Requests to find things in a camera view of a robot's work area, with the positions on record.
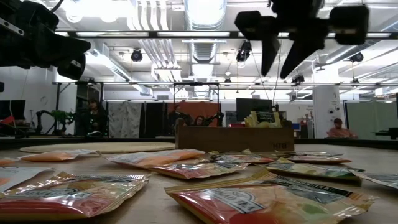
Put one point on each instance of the black background robot arms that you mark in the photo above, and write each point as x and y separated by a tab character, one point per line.
214	118

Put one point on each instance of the white pillar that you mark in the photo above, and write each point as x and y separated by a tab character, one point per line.
323	109

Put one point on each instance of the dark curtain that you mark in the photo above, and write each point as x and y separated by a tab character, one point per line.
154	119

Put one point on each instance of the potted green plant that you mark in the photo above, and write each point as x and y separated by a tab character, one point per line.
60	115

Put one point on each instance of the silver ventilation duct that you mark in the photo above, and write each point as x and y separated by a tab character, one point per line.
203	51

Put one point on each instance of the green partition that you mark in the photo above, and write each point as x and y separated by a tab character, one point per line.
373	118

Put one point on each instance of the black background robot arm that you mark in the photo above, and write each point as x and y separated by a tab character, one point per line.
38	123

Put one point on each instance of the black monitor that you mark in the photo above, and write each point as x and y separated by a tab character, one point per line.
248	109
17	109

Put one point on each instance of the white patterned curtain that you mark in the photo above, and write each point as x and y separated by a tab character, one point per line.
124	119

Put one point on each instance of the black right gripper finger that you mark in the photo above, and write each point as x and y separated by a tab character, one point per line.
269	49
301	46

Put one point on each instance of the green yellow tea packet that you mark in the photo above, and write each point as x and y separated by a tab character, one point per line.
267	116

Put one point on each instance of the black desk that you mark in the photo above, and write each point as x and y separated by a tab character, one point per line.
388	133

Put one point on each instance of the black ceiling spotlight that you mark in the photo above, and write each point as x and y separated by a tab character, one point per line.
357	57
244	51
136	56

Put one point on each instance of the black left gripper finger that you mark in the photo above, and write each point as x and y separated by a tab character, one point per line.
62	46

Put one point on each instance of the round woven placemat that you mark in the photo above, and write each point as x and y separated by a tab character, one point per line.
93	147

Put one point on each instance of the orange wall panel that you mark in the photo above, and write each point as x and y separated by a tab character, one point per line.
199	109

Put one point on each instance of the person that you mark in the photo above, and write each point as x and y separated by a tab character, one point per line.
94	119
177	113
340	133

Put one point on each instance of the wooden tea organizer box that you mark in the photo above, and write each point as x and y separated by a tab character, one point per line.
217	140

